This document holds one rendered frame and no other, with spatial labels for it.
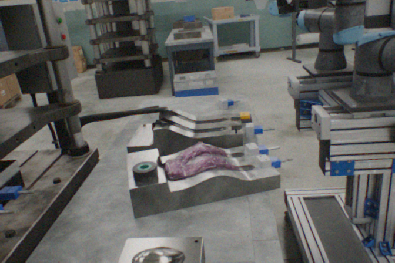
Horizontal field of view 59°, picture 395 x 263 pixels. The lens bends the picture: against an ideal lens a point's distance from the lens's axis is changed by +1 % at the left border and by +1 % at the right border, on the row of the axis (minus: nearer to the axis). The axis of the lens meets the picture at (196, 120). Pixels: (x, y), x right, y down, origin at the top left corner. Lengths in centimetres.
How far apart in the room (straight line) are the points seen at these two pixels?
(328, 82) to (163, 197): 106
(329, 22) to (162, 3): 692
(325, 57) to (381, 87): 51
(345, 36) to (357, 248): 120
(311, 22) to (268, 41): 695
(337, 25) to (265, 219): 59
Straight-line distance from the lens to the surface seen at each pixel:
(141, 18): 529
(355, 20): 105
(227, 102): 200
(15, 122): 152
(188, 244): 91
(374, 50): 131
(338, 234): 203
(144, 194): 111
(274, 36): 810
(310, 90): 182
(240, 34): 796
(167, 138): 146
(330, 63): 180
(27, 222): 134
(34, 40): 175
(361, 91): 136
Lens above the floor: 146
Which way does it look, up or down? 21 degrees down
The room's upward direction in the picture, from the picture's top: 6 degrees counter-clockwise
